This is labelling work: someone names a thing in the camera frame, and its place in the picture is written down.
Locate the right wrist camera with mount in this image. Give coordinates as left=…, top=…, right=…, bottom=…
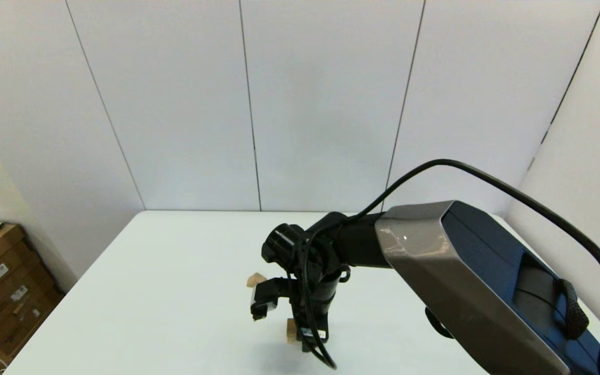
left=250, top=277, right=296, bottom=321

